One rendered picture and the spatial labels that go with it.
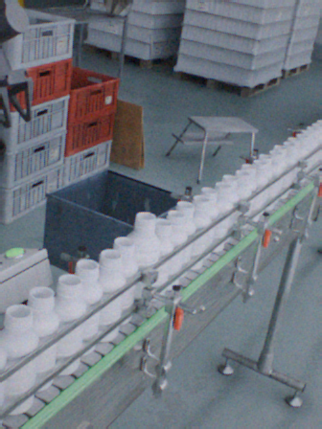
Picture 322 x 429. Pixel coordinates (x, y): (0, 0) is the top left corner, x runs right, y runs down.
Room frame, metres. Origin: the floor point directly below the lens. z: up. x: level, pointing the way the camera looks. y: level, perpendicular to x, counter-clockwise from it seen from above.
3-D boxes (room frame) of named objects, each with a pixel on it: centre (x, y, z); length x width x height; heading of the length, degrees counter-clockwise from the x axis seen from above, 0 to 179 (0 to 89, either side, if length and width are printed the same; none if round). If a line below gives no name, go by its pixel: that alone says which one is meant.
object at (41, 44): (3.63, 0.96, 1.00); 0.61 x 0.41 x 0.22; 162
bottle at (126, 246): (1.02, 0.06, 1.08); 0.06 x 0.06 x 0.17
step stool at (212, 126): (4.83, -0.30, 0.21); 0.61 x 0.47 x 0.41; 28
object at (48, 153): (3.63, 0.95, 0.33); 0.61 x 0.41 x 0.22; 160
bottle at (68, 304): (0.86, 0.12, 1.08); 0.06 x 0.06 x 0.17
